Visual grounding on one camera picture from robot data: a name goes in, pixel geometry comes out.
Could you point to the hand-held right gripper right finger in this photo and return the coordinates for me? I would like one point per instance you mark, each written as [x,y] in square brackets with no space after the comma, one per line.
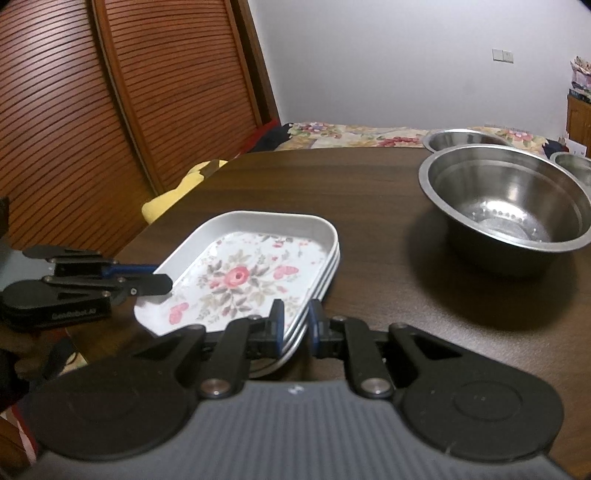
[315,327]

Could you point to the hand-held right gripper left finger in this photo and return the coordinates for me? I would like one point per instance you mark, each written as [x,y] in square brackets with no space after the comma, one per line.
[276,327]

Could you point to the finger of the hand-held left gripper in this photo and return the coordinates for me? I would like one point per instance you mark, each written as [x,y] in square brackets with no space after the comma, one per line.
[143,285]
[83,264]

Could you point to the large steel bowl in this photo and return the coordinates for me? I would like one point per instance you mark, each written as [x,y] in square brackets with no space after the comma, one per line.
[508,194]

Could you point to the person's left hand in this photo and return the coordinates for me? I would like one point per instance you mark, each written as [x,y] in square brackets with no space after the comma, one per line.
[34,357]

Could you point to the yellow cloth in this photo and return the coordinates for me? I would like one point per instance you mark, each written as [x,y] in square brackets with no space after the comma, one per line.
[175,194]

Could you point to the wooden louvered wardrobe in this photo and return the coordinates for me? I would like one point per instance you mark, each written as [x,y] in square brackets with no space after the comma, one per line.
[69,115]

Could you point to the red cloth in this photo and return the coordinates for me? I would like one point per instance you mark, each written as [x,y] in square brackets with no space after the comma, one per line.
[261,138]

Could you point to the wooden sideboard cabinet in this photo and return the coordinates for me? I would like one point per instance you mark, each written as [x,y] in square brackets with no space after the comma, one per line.
[579,115]

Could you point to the white wall switch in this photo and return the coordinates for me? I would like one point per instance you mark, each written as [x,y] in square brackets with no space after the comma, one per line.
[502,55]

